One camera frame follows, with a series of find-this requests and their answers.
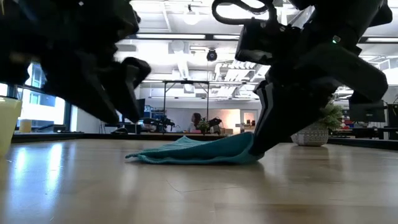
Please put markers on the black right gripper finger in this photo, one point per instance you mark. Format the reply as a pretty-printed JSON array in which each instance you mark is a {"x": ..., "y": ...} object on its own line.
[
  {"x": 262, "y": 105},
  {"x": 295, "y": 109}
]

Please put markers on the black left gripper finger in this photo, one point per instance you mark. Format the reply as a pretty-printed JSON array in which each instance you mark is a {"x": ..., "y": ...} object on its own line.
[
  {"x": 84, "y": 90},
  {"x": 133, "y": 81}
]

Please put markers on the teal microfiber towel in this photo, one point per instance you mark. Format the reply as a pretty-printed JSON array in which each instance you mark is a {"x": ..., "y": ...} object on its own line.
[{"x": 202, "y": 152}]

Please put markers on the yellow plastic basket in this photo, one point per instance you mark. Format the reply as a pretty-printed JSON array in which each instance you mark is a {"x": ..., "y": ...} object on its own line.
[{"x": 7, "y": 124}]

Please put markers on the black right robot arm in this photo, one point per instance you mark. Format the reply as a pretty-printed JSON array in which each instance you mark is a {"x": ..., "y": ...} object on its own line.
[{"x": 348, "y": 15}]

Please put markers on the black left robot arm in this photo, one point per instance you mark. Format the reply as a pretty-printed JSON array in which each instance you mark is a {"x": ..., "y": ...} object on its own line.
[{"x": 12, "y": 37}]

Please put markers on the black computer monitor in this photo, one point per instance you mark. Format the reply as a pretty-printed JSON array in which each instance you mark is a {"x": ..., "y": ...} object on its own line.
[
  {"x": 140, "y": 107},
  {"x": 367, "y": 112}
]

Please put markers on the green artificial plant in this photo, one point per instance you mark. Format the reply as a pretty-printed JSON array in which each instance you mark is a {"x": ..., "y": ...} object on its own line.
[{"x": 311, "y": 137}]

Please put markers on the small potted plant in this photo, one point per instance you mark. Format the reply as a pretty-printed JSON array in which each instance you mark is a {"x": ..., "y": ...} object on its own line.
[{"x": 203, "y": 126}]

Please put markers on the person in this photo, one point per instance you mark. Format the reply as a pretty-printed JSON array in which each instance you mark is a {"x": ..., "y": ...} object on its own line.
[{"x": 196, "y": 121}]

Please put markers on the round white ceiling lamp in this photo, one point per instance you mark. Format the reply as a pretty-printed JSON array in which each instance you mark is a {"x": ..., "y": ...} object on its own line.
[{"x": 191, "y": 17}]

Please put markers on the black metal frame stand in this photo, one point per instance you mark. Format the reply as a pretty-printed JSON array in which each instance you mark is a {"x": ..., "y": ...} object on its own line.
[{"x": 186, "y": 82}]

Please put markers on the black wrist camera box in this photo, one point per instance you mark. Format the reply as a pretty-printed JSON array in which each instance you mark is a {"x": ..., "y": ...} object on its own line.
[{"x": 264, "y": 43}]

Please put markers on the black ceiling camera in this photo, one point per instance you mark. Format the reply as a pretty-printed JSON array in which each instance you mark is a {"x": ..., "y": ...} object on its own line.
[{"x": 212, "y": 55}]

